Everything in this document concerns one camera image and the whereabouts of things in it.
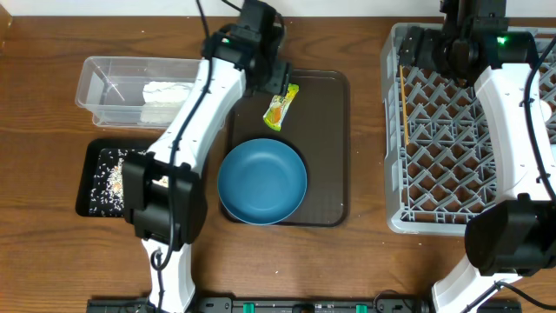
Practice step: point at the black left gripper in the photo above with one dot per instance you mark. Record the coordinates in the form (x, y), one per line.
(281, 77)

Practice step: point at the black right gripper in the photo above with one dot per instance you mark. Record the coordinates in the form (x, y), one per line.
(413, 49)

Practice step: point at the green wrapper scrap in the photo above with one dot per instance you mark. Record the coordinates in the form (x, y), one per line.
(278, 108)

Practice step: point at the wooden chopstick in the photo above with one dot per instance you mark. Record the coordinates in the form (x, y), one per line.
(404, 106)

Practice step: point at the white napkin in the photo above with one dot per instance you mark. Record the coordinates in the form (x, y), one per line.
(163, 100)

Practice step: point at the large blue plate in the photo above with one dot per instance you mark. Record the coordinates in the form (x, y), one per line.
(262, 181)

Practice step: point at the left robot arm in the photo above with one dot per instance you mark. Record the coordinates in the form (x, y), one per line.
(163, 191)

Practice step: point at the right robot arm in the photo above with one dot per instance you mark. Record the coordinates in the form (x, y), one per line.
(516, 237)

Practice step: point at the grey dishwasher rack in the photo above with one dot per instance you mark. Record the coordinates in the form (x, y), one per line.
(446, 175)

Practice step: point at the dark brown serving tray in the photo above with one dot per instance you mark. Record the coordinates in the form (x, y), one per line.
(317, 127)

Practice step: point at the clear plastic bin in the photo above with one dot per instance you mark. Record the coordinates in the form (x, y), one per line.
(111, 87)

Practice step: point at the pile of rice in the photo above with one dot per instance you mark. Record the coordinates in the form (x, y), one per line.
(106, 194)

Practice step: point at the black tray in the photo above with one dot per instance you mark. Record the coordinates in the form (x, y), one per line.
(90, 161)

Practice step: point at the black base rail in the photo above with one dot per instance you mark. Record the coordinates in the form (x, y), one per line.
(228, 305)

